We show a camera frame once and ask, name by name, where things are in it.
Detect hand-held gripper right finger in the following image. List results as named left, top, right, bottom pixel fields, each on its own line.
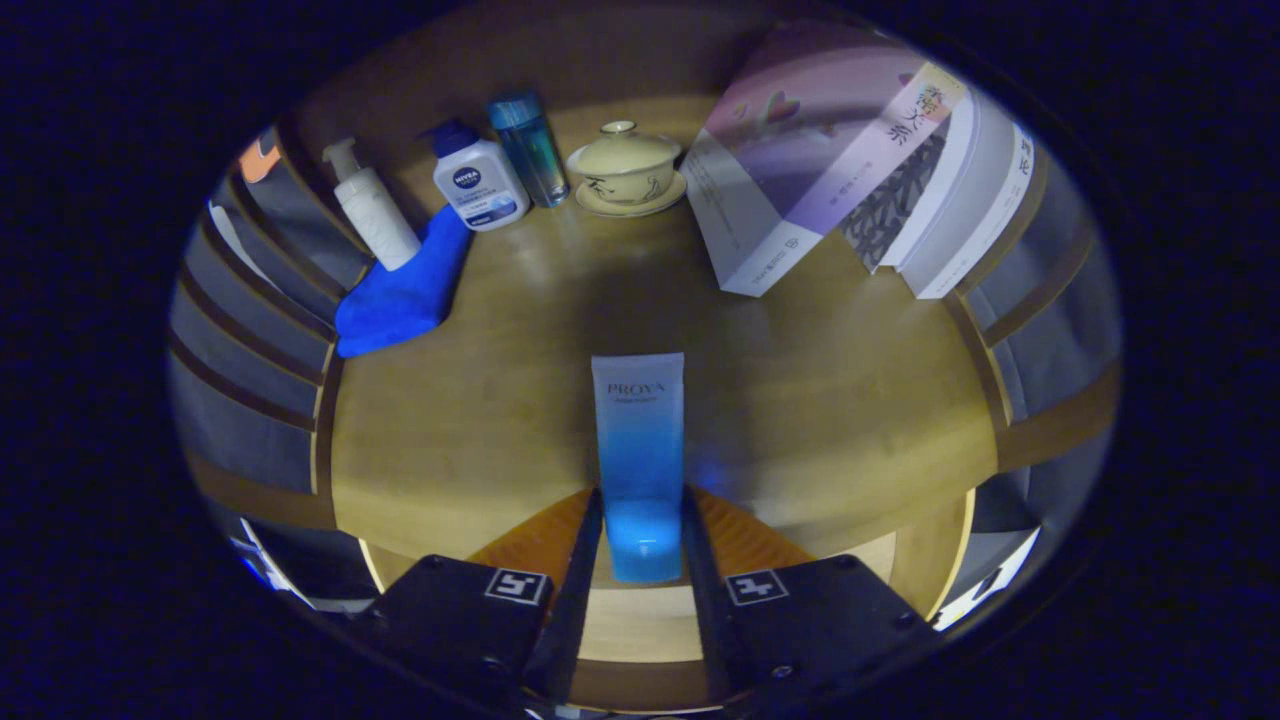
left=682, top=485, right=936, bottom=706

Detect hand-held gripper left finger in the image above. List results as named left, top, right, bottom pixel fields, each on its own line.
left=365, top=487, right=606, bottom=706

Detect blue gradient tube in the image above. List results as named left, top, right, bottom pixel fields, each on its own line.
left=590, top=352, right=687, bottom=584

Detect wooden countertop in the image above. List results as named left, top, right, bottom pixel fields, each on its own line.
left=325, top=95, right=1001, bottom=561

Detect wooden cabinet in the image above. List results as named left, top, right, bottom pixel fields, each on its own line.
left=168, top=0, right=1123, bottom=531

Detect blue cloth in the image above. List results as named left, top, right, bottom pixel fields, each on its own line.
left=334, top=205, right=475, bottom=359

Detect grey patterned book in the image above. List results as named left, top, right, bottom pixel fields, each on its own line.
left=838, top=130, right=949, bottom=273

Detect white bottle with blue cap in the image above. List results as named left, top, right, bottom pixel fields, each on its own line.
left=418, top=118, right=531, bottom=233

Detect white pump bottle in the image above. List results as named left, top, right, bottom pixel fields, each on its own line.
left=322, top=137, right=423, bottom=272

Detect cream lidded teacup with saucer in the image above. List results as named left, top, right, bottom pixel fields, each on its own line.
left=566, top=121, right=689, bottom=218

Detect teal bottle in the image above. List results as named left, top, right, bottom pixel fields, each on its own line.
left=487, top=92, right=571, bottom=209

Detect pink purple book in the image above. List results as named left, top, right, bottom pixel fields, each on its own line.
left=686, top=20, right=969, bottom=298

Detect white book with black lettering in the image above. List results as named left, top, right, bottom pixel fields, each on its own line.
left=900, top=120, right=1039, bottom=301

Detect plain white book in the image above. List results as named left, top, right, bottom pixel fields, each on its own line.
left=878, top=92, right=1001, bottom=271

